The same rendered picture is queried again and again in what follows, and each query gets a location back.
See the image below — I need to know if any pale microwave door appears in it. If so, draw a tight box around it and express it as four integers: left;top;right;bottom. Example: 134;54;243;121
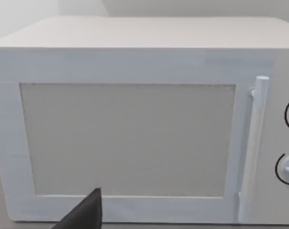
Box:
0;49;278;224

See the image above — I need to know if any pale microwave door handle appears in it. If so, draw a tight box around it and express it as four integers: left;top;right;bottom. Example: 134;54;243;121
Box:
237;75;270;222

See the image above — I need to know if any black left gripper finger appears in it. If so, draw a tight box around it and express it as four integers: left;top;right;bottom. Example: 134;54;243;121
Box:
51;187;103;229

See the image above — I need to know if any pale microwave oven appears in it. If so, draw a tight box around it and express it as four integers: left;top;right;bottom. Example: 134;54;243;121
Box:
0;16;289;226

